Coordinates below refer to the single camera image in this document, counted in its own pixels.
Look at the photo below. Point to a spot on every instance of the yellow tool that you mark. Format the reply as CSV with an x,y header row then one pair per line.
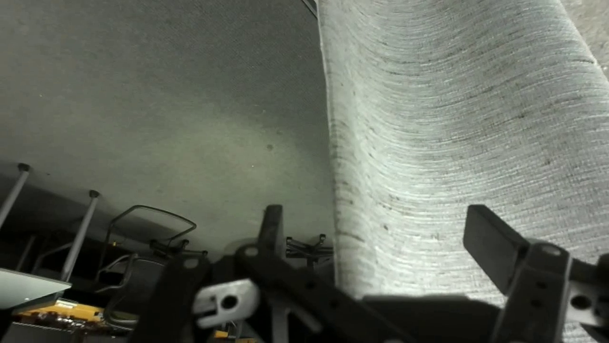
x,y
58,311

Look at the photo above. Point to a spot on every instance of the white table board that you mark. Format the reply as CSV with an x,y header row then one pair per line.
x,y
25,286

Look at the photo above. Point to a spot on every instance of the grey woven curtain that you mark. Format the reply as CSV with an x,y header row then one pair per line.
x,y
444,126

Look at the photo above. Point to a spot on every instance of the grey metal table leg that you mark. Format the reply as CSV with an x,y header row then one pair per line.
x,y
14,191
81,231

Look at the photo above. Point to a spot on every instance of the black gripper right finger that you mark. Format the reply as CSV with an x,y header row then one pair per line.
x,y
497,244

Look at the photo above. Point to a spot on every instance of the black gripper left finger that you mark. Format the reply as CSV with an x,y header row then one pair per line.
x,y
271,229

